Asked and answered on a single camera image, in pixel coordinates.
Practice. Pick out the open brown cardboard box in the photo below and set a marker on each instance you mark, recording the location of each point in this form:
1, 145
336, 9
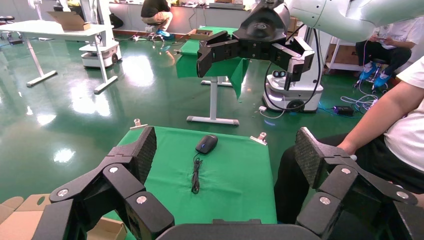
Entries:
16, 225

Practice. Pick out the small shallow cardboard box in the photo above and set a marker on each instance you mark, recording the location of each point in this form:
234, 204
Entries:
200, 34

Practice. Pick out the black power adapter brick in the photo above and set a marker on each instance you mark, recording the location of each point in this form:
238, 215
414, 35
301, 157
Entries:
342, 110

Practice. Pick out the black office chair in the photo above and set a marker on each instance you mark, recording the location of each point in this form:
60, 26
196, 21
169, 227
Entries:
6, 19

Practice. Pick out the white table leg frame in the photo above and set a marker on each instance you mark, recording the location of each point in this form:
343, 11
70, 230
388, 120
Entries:
213, 99

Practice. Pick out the white bare desk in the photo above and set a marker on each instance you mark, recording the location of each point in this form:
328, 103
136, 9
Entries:
49, 28

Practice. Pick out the seated person blue shoe covers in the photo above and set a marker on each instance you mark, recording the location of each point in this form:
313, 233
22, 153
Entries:
400, 33

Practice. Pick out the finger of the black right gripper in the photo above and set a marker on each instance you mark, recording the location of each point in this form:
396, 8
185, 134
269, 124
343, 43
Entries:
215, 51
296, 56

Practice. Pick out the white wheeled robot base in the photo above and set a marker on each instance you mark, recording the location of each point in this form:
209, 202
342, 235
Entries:
99, 54
291, 94

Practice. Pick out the black computer mouse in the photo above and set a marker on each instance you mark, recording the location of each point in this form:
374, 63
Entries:
207, 144

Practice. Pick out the bare person forearm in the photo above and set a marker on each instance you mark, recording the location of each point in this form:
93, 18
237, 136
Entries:
381, 116

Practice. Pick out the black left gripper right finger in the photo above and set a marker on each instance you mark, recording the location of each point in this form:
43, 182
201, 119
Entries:
338, 185

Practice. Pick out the cardboard box in shelf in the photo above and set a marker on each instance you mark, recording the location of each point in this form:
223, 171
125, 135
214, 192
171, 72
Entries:
344, 54

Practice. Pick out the person in white t-shirt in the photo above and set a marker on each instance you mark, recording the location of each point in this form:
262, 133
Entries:
407, 139

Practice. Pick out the white low shelf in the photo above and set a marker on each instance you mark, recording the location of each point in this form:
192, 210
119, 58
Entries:
341, 67

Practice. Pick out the green cloth on distant table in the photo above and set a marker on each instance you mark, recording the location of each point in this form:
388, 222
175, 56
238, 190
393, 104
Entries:
225, 68

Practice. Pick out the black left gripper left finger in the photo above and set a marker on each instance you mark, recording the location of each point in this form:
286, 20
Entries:
122, 185

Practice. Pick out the metal cloth clip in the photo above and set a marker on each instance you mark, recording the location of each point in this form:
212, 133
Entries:
261, 137
136, 124

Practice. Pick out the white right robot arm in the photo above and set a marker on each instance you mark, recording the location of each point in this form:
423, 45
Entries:
331, 16

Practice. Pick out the open cardboard box on desk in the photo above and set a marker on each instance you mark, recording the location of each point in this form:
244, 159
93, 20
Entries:
69, 20

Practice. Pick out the crouching person black shirt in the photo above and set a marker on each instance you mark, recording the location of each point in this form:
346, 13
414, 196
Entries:
154, 8

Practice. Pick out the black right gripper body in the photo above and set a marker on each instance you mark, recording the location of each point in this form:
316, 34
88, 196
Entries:
263, 26

